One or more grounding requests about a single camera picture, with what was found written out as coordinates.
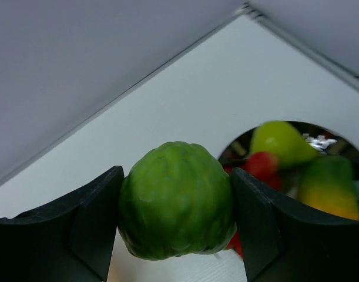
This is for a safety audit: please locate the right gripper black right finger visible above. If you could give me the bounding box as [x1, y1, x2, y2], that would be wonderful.
[230, 169, 359, 281]

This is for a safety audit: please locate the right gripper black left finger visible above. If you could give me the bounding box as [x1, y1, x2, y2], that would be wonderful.
[0, 166, 124, 281]

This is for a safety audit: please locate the fake mango green orange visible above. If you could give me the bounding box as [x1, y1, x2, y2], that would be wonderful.
[297, 156, 359, 221]

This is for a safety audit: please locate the red fake lychee bunch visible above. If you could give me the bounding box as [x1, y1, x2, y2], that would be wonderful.
[223, 151, 283, 259]

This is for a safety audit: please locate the green fake pear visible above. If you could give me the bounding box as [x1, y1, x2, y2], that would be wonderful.
[250, 120, 318, 168]

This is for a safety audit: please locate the green fake custard apple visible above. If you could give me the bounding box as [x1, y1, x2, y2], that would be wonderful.
[118, 141, 236, 261]

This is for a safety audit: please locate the round metallic plate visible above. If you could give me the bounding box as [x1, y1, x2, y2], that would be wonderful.
[219, 121, 359, 199]

